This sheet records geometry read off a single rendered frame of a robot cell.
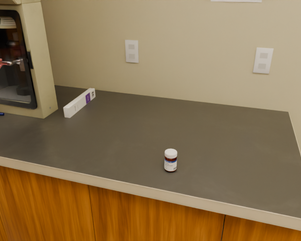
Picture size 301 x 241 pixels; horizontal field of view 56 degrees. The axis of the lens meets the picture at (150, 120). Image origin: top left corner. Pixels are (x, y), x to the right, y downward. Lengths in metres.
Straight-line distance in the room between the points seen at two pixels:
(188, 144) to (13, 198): 0.72
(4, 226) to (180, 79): 1.05
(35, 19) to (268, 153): 1.02
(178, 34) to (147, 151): 0.63
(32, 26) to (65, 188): 0.64
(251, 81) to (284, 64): 0.16
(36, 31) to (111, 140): 0.53
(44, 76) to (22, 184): 0.46
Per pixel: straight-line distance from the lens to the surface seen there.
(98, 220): 1.09
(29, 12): 1.25
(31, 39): 1.25
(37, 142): 1.15
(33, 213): 1.26
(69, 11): 1.62
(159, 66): 1.47
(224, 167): 0.97
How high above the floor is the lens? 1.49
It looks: 27 degrees down
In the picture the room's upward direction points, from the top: straight up
